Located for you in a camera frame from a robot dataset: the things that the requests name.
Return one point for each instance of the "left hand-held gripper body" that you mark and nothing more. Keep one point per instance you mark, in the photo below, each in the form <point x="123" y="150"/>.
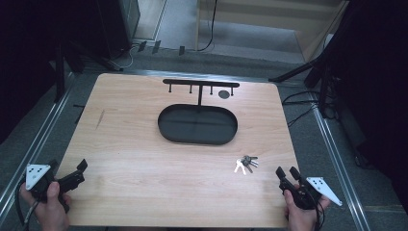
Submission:
<point x="38" y="179"/>

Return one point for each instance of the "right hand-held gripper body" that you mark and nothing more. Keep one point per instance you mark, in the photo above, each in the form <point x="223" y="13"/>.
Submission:
<point x="304" y="194"/>

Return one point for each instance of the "person's right hand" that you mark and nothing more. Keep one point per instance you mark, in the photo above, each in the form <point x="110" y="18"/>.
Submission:
<point x="301" y="218"/>

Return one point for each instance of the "person's left hand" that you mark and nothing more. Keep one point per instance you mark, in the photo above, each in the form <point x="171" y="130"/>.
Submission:
<point x="51" y="208"/>

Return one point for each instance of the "bunch of keys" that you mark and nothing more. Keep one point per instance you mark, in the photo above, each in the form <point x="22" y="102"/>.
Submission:
<point x="246" y="164"/>

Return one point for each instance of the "black metal stand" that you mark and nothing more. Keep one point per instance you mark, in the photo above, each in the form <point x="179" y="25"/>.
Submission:
<point x="320" y="80"/>
<point x="59" y="70"/>

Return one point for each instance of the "black key holder with tray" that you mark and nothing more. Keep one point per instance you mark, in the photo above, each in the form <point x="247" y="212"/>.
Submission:
<point x="197" y="124"/>

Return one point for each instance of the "round black table cap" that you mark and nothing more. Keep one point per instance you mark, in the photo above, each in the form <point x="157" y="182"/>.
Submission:
<point x="224" y="94"/>

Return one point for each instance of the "black cabinet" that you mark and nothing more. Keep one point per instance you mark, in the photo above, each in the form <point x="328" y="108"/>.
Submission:
<point x="115" y="25"/>

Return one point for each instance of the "metal floor rail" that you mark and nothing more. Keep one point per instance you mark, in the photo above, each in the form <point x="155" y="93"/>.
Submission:
<point x="32" y="150"/>
<point x="340" y="166"/>

